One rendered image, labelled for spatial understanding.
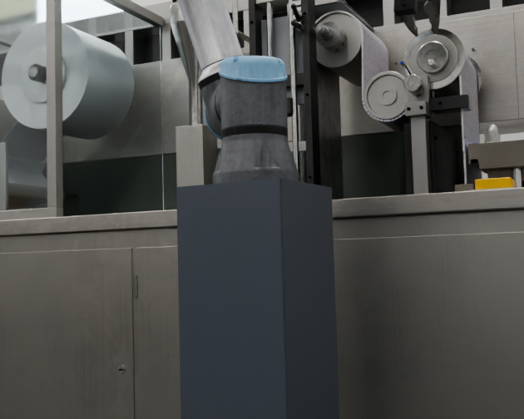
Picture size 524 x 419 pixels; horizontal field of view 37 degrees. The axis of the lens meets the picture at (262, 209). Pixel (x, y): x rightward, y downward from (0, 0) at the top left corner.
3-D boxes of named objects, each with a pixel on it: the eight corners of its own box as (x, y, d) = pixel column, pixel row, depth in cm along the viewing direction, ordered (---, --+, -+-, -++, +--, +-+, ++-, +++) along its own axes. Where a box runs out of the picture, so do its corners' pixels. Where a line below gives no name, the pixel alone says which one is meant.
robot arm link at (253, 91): (226, 124, 129) (224, 44, 130) (214, 137, 142) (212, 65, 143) (296, 125, 131) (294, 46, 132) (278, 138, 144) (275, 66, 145)
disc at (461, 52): (404, 92, 190) (402, 32, 191) (405, 92, 190) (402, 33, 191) (466, 85, 184) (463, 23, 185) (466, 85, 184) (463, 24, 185)
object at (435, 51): (444, 37, 185) (450, 67, 184) (446, 39, 186) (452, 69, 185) (413, 46, 188) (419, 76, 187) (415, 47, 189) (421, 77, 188)
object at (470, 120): (462, 150, 184) (459, 74, 185) (478, 161, 205) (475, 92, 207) (464, 150, 184) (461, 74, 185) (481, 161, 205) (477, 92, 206)
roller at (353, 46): (311, 70, 202) (309, 17, 203) (342, 89, 224) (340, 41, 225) (363, 63, 196) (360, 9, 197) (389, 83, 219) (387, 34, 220)
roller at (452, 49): (410, 84, 189) (408, 38, 190) (433, 103, 213) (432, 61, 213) (458, 78, 184) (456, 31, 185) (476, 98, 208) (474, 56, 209)
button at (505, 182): (475, 191, 156) (474, 179, 156) (480, 194, 162) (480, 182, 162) (511, 189, 153) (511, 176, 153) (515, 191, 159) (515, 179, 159)
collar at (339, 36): (316, 48, 195) (315, 23, 196) (324, 54, 200) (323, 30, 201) (340, 45, 192) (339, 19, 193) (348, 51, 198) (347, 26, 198)
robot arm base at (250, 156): (274, 179, 125) (272, 119, 126) (195, 186, 132) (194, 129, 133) (313, 187, 138) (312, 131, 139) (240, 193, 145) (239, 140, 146)
